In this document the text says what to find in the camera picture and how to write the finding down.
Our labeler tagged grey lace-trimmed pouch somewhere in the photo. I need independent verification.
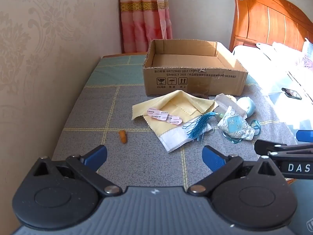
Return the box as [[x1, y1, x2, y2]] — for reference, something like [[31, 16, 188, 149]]
[[215, 93, 247, 118]]

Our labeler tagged cardboard box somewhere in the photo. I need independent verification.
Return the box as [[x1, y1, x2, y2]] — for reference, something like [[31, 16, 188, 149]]
[[142, 39, 248, 97]]

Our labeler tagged light blue plush toy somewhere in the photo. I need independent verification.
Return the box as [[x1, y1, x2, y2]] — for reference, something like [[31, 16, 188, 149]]
[[236, 97, 256, 117]]

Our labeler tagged pink striped curtain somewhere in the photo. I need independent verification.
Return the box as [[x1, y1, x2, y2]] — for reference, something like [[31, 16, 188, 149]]
[[119, 0, 173, 54]]

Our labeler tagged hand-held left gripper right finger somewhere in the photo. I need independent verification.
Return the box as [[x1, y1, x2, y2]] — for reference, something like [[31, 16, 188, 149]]
[[187, 145, 286, 197]]

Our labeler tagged pink adhesive bandage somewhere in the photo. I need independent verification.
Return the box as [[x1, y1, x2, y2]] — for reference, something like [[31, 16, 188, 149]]
[[147, 107, 169, 121], [165, 114, 184, 126]]

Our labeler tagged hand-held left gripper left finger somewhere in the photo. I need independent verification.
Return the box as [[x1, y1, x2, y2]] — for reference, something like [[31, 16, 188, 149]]
[[33, 145, 123, 196]]

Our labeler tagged checked grey green table cloth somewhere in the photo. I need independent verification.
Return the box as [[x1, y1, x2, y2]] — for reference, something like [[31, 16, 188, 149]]
[[51, 55, 297, 191]]

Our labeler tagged white cloth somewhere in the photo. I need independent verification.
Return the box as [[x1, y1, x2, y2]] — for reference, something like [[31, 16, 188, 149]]
[[159, 122, 216, 153]]

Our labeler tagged black smartphone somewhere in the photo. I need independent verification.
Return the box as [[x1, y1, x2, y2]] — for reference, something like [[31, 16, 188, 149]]
[[281, 88, 302, 100]]

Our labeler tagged wooden bed headboard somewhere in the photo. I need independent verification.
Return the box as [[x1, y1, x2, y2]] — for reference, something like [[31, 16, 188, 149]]
[[228, 0, 313, 54]]

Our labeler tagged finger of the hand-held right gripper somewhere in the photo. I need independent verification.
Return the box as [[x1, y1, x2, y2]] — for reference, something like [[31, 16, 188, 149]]
[[254, 139, 313, 161], [296, 130, 313, 143]]

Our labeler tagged yellow cloth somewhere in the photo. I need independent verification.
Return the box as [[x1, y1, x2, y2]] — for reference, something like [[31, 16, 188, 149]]
[[132, 90, 219, 137]]

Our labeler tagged white bed sheet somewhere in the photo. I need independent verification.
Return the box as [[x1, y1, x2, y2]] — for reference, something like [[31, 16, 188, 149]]
[[231, 42, 313, 140]]

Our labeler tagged white pillow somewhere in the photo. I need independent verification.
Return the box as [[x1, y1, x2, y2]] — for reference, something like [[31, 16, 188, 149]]
[[271, 38, 313, 61]]

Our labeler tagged floral sachet with blue tassel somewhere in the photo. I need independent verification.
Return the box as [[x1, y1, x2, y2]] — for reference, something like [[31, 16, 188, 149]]
[[182, 106, 261, 144]]

